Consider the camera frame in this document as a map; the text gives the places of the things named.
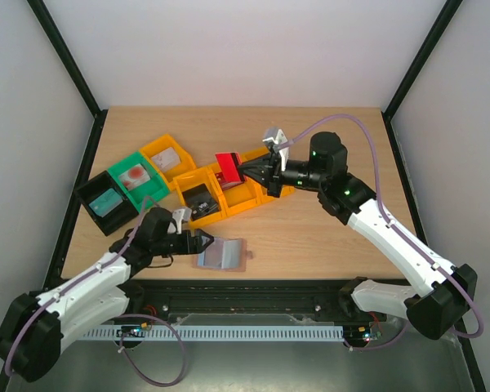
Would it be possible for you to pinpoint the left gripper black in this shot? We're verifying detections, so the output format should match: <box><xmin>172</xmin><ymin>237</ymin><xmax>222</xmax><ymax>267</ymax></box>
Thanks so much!
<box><xmin>153</xmin><ymin>229</ymin><xmax>215</xmax><ymax>256</ymax></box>

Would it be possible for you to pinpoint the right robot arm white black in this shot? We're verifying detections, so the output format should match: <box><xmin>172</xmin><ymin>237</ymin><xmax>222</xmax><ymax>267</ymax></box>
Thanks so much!
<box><xmin>238</xmin><ymin>131</ymin><xmax>477</xmax><ymax>340</ymax></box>

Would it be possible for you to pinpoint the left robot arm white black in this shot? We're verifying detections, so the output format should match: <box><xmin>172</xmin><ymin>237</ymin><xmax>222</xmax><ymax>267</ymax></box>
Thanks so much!
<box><xmin>0</xmin><ymin>207</ymin><xmax>214</xmax><ymax>382</ymax></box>

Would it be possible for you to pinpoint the black card stack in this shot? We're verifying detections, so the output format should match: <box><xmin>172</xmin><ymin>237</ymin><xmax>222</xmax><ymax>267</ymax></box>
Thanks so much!
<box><xmin>183</xmin><ymin>185</ymin><xmax>220</xmax><ymax>221</ymax></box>

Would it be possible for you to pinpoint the red white card stack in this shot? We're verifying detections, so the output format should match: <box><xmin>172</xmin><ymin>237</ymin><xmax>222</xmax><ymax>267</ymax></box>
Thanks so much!
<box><xmin>118</xmin><ymin>163</ymin><xmax>150</xmax><ymax>191</ymax></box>

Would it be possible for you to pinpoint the teal card stack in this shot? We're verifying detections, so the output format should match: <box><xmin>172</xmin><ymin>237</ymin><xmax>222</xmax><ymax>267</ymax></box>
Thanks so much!
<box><xmin>88</xmin><ymin>188</ymin><xmax>123</xmax><ymax>217</ymax></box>

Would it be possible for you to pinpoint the yellow triple bin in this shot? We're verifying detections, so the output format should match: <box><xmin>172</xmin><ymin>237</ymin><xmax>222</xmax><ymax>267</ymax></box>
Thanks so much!
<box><xmin>173</xmin><ymin>163</ymin><xmax>276</xmax><ymax>229</ymax></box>

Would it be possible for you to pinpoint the green bin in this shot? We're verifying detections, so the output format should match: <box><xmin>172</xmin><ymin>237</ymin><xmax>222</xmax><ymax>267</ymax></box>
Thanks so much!
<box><xmin>108</xmin><ymin>152</ymin><xmax>170</xmax><ymax>209</ymax></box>

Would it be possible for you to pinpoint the yellow bin single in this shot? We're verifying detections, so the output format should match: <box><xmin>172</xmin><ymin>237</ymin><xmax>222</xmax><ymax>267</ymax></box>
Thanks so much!
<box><xmin>139</xmin><ymin>134</ymin><xmax>197</xmax><ymax>191</ymax></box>

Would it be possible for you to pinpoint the black bin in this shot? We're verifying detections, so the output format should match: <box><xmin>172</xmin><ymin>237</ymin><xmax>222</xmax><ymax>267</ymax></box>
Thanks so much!
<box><xmin>74</xmin><ymin>171</ymin><xmax>138</xmax><ymax>236</ymax></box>

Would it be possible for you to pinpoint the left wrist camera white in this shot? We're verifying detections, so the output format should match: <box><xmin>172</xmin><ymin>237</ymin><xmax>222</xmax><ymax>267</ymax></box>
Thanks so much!
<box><xmin>167</xmin><ymin>207</ymin><xmax>192</xmax><ymax>234</ymax></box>

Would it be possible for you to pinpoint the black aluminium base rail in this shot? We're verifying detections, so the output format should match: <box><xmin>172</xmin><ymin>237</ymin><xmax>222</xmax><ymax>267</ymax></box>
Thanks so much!
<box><xmin>122</xmin><ymin>278</ymin><xmax>458</xmax><ymax>323</ymax></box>

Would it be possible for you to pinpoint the light blue cable duct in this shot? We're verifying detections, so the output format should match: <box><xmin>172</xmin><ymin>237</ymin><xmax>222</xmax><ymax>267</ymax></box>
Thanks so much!
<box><xmin>82</xmin><ymin>325</ymin><xmax>344</xmax><ymax>342</ymax></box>

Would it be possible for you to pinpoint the right black frame post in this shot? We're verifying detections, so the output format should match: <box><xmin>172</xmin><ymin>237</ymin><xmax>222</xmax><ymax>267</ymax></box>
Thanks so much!
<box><xmin>383</xmin><ymin>0</ymin><xmax>465</xmax><ymax>119</ymax></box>

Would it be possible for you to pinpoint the black frame post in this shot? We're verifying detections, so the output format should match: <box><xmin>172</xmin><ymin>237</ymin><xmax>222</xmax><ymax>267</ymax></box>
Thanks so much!
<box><xmin>25</xmin><ymin>0</ymin><xmax>104</xmax><ymax>119</ymax></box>
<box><xmin>383</xmin><ymin>0</ymin><xmax>465</xmax><ymax>119</ymax></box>

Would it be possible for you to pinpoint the left black frame post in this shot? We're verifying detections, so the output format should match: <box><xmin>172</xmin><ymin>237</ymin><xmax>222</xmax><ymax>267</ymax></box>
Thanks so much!
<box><xmin>25</xmin><ymin>0</ymin><xmax>104</xmax><ymax>119</ymax></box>

